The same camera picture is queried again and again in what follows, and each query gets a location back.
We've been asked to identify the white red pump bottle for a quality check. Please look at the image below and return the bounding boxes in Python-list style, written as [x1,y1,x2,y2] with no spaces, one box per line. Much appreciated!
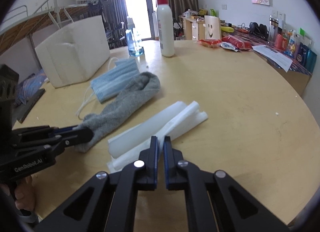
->
[156,0,175,57]

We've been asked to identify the white foam sheet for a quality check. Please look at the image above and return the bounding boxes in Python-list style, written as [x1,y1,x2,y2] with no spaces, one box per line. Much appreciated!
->
[107,101,208,173]

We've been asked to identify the black folding chair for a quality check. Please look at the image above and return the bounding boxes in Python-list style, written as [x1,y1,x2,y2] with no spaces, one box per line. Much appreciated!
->
[105,22,126,49]

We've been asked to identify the wooden desk with drawers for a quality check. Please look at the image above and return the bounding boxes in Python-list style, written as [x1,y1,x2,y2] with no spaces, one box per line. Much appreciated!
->
[180,16,206,41]

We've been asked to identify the left hand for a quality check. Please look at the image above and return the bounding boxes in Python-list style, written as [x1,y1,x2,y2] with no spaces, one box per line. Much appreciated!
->
[15,176,36,211]

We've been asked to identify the white styrofoam box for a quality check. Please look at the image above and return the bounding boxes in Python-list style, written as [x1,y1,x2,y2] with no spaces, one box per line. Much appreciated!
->
[35,16,110,88]

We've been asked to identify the metal bunk bed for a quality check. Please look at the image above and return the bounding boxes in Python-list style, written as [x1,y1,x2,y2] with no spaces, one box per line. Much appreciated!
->
[1,0,102,54]

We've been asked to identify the blue face mask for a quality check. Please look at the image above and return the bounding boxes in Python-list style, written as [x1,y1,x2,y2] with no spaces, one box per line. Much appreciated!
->
[75,57,140,120]

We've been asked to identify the blue sanitizer bottle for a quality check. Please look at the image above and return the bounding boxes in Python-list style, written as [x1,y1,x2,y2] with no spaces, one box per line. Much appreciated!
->
[125,16,144,57]

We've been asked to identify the blue orange quilt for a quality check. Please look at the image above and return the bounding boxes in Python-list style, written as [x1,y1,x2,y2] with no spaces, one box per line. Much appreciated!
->
[14,69,48,107]

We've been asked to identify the printed paper sheet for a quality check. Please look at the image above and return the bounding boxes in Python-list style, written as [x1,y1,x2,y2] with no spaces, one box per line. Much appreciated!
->
[252,45,292,72]

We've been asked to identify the black headphones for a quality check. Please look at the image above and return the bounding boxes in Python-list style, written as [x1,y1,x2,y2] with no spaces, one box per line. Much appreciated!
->
[249,22,268,40]

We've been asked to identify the wooden smiley chair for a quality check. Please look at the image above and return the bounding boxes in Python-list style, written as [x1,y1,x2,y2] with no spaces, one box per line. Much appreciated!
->
[204,15,221,40]

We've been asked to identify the red snack packet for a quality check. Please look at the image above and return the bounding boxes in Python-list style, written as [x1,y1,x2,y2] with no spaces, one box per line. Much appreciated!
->
[222,35,252,50]

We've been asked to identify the grey sock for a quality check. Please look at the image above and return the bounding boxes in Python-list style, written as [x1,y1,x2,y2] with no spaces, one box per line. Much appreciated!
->
[74,71,161,153]

